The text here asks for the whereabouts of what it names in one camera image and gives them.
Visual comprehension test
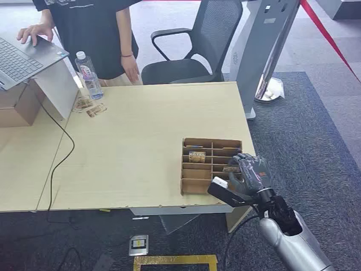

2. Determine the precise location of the clear plastic water bottle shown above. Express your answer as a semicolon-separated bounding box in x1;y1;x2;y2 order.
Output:
74;50;104;101

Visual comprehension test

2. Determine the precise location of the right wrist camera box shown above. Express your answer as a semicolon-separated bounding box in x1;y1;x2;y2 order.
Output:
207;177;256;209

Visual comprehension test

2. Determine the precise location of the grey platform block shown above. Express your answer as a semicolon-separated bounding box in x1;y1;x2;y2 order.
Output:
315;0;361;21

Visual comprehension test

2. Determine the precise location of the black floor cable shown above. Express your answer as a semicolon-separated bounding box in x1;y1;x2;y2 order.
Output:
56;247;83;271

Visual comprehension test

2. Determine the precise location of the person's left hand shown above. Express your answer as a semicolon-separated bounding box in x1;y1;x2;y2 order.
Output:
121;55;141;85

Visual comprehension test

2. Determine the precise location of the person's right hand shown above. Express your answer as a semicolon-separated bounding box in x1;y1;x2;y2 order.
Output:
16;23;54;47

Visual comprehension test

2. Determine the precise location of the cardboard slot organizer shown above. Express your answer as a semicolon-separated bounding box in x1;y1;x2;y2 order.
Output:
180;137;243;196

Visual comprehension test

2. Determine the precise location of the grey kiosk stand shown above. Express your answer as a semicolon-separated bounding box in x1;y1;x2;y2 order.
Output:
228;0;301;121

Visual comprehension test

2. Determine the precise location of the black power cable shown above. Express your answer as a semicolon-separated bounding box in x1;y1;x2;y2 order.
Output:
41;104;76;225

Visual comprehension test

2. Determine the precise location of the brown hotel key card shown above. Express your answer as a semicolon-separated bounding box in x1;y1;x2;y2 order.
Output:
188;151;207;164

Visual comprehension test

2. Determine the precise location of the square floor marker tag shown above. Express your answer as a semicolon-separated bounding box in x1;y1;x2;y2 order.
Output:
128;234;149;257

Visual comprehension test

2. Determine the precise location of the black mesh office chair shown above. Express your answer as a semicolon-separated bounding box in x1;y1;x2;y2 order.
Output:
140;0;244;86

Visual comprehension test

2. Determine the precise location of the person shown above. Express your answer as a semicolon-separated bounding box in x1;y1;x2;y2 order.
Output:
16;0;142;88

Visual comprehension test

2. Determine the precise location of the white plastic bag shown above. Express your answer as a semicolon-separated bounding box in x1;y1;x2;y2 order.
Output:
255;76;286;103

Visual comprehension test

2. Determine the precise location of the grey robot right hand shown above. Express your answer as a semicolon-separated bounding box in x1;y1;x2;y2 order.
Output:
228;152;273;198

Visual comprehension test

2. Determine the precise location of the silver laptop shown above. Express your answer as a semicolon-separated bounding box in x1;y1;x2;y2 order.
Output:
0;34;70;91

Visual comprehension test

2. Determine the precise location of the red barrier tape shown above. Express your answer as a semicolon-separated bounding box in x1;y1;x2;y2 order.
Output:
299;0;361;85

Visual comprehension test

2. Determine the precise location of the white folded board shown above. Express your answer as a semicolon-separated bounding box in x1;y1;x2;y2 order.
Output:
33;59;80;120

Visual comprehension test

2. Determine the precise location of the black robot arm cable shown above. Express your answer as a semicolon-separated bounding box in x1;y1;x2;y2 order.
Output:
224;215;261;271

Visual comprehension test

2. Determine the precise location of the brown cardboard box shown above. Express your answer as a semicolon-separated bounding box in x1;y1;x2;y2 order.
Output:
0;79;47;129

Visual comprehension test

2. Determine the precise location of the yellow floor tape frame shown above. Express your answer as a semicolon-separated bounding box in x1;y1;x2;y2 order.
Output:
133;255;219;271

